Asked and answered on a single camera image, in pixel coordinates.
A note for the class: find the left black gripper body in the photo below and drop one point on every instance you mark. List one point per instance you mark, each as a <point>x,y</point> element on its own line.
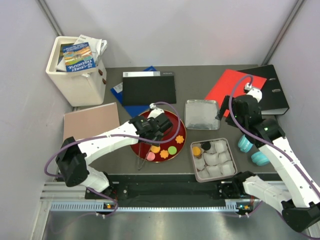
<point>158,138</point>

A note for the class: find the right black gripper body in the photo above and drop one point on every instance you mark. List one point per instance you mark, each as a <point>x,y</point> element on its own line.
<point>238,118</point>

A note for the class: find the black sandwich cookie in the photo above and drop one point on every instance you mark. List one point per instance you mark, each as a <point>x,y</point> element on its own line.
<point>206,145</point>

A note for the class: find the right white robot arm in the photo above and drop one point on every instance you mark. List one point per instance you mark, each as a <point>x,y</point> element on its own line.
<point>299,205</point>

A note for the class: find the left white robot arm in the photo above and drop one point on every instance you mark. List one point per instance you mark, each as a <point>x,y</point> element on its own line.
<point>76,156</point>

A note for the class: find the orange round dotted cookie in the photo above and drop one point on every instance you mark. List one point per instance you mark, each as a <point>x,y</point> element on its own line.
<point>155,149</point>

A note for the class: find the red folder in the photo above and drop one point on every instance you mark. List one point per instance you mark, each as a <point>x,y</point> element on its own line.
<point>225,85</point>

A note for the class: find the blue folder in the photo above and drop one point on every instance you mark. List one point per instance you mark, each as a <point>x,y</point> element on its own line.
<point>135,110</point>

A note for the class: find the orange flower cookie lower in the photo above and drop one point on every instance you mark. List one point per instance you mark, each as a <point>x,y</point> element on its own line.
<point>164,154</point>

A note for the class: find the orange flower cookie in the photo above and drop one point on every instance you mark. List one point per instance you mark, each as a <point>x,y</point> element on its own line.
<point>164,154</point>
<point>179,139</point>

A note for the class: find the silver tin lid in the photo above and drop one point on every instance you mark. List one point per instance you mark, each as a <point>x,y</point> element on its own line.
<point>201,115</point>

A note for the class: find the pink sandwich cookie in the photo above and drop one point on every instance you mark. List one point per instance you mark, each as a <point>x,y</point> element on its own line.
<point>150,156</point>

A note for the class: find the orange flower cookie right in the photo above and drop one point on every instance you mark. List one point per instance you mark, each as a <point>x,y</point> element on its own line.
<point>179,139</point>

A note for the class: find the green sandwich cookie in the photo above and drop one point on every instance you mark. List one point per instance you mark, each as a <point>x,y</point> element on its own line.
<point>172,150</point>

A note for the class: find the teal macaron upper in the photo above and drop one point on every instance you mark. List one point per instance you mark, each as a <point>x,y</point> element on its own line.
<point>244,144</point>

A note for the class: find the black folder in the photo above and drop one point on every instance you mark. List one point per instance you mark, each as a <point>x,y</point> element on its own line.
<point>141,88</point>

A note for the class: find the cookie tin with paper cups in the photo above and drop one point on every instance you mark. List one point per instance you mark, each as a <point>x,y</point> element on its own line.
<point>215,164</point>

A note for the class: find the pink notebook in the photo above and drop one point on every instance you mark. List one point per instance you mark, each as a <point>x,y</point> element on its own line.
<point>90,122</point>

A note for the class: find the white storage bin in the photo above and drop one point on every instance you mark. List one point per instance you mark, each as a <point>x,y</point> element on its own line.
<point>82,88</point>

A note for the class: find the white paper stack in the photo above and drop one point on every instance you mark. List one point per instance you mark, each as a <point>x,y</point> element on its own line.
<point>98,46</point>

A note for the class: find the blue illustrated booklet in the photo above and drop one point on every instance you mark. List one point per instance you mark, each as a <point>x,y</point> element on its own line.
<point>78,57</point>

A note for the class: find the black ring binder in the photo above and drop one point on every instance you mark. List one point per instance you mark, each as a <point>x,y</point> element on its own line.
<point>273,101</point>

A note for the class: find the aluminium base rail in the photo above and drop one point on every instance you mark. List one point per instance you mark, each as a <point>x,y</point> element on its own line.
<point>64,199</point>

